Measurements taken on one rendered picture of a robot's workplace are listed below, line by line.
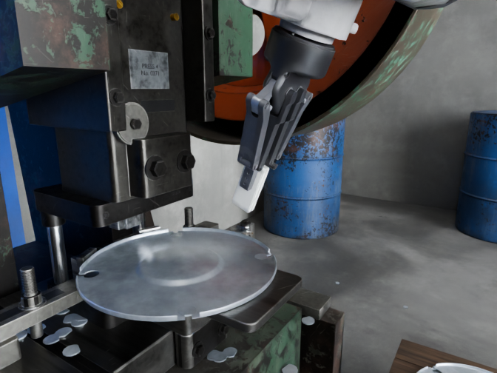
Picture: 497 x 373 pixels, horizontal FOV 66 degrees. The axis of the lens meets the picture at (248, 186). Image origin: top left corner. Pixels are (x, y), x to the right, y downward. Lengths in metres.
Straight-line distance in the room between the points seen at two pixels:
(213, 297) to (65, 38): 0.34
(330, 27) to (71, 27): 0.26
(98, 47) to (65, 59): 0.04
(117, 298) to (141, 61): 0.31
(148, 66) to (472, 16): 3.35
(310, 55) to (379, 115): 3.40
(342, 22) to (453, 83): 3.30
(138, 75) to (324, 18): 0.26
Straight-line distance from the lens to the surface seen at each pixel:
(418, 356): 1.20
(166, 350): 0.60
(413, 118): 3.75
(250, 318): 0.47
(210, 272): 0.56
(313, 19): 0.41
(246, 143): 0.45
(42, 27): 0.43
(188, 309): 0.49
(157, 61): 0.58
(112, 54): 0.49
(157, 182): 0.54
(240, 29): 0.67
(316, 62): 0.43
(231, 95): 0.88
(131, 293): 0.54
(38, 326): 0.63
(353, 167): 3.94
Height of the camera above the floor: 1.04
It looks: 14 degrees down
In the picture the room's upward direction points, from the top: straight up
